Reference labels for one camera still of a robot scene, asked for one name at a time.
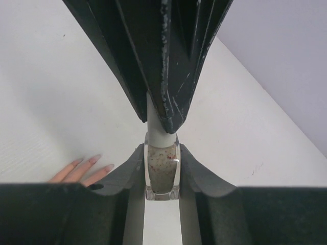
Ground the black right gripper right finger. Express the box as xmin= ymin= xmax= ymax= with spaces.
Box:
xmin=179 ymin=145 xmax=326 ymax=244

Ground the clear glitter nail polish bottle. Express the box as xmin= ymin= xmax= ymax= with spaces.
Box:
xmin=144 ymin=136 xmax=181 ymax=201

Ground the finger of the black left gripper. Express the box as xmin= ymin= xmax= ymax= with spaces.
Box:
xmin=64 ymin=1 xmax=164 ymax=122
xmin=148 ymin=1 xmax=232 ymax=134

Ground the mannequin hand with long nails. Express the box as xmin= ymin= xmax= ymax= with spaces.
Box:
xmin=48 ymin=155 xmax=114 ymax=187

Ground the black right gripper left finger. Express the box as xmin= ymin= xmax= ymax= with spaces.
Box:
xmin=1 ymin=145 xmax=145 ymax=244

